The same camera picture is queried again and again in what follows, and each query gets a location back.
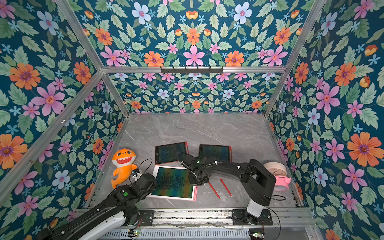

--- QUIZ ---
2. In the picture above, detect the white slotted cable duct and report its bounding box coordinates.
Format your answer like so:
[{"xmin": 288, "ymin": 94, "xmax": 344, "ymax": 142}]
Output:
[{"xmin": 100, "ymin": 228, "xmax": 250, "ymax": 240}]

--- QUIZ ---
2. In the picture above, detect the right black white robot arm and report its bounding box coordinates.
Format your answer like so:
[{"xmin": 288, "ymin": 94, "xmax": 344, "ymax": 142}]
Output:
[{"xmin": 177, "ymin": 153, "xmax": 277, "ymax": 218}]

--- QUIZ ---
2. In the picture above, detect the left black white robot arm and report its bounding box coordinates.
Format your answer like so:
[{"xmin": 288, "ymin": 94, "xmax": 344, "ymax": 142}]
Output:
[{"xmin": 36, "ymin": 173, "xmax": 157, "ymax": 240}]

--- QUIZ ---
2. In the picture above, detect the pink white writing tablet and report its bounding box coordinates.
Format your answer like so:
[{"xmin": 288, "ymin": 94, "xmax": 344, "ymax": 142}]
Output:
[{"xmin": 149, "ymin": 165, "xmax": 198, "ymax": 201}]

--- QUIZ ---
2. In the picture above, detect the red writing tablet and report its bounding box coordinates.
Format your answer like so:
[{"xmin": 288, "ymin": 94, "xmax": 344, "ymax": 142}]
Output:
[
  {"xmin": 199, "ymin": 144, "xmax": 232, "ymax": 162},
  {"xmin": 155, "ymin": 142, "xmax": 189, "ymax": 165}
]

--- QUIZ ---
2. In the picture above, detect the black hook rail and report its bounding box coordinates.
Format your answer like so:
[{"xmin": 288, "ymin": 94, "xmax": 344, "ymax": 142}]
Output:
[{"xmin": 160, "ymin": 67, "xmax": 224, "ymax": 74}]

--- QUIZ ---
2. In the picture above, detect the red stylus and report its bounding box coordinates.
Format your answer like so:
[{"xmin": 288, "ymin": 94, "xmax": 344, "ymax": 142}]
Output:
[
  {"xmin": 220, "ymin": 178, "xmax": 232, "ymax": 197},
  {"xmin": 209, "ymin": 183, "xmax": 221, "ymax": 199}
]

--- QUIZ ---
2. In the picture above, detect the masking tape roll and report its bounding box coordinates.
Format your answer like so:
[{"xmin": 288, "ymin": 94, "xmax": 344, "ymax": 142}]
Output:
[{"xmin": 264, "ymin": 162, "xmax": 287, "ymax": 177}]

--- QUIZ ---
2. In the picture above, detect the left red writing tablet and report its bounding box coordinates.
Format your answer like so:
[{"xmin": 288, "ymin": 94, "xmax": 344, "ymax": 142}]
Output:
[{"xmin": 155, "ymin": 142, "xmax": 189, "ymax": 165}]

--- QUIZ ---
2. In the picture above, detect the orange shark plush toy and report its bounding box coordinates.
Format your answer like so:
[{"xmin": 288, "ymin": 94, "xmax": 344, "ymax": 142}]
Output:
[{"xmin": 111, "ymin": 149, "xmax": 138, "ymax": 189}]

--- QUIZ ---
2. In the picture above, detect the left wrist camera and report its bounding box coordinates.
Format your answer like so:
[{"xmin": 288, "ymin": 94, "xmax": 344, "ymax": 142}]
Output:
[{"xmin": 131, "ymin": 171, "xmax": 142, "ymax": 182}]

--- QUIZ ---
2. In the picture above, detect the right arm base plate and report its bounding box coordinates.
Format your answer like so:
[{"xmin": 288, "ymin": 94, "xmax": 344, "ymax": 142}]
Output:
[{"xmin": 231, "ymin": 209, "xmax": 273, "ymax": 226}]

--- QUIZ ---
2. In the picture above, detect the right red writing tablet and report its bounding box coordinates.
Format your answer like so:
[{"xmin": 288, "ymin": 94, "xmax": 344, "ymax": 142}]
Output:
[{"xmin": 199, "ymin": 144, "xmax": 232, "ymax": 162}]

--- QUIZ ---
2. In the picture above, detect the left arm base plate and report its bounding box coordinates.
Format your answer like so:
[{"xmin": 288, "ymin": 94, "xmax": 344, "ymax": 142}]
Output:
[{"xmin": 127, "ymin": 210, "xmax": 155, "ymax": 227}]

